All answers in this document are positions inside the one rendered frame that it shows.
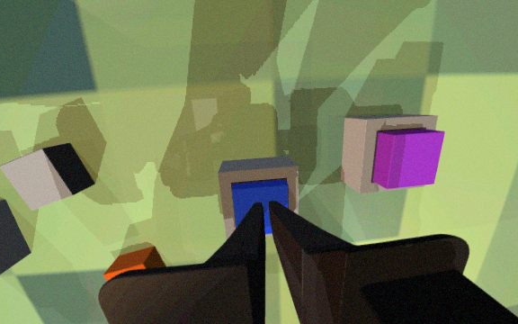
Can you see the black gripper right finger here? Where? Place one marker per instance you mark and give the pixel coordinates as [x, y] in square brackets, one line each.
[324, 273]

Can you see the purple button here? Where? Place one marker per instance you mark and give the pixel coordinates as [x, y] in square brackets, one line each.
[390, 152]

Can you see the orange cube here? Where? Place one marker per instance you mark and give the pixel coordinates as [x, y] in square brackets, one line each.
[144, 258]

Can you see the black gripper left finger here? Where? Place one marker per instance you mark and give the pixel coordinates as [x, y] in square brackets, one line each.
[229, 288]

